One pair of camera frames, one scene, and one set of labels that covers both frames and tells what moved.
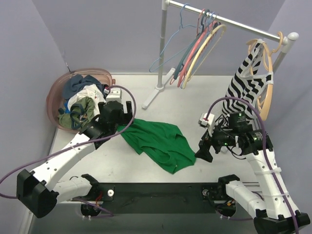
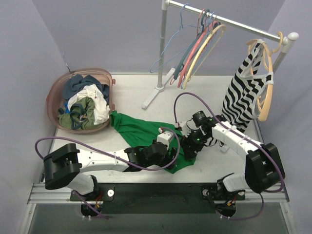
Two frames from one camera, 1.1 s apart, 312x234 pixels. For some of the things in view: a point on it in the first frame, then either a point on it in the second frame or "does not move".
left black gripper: x=125 y=115 to x=172 y=156
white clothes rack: x=286 y=38 does not move
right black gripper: x=208 y=144 to x=188 y=148
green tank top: x=162 y=141 does not move
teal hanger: x=193 y=41 does not move
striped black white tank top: x=247 y=85 does not move
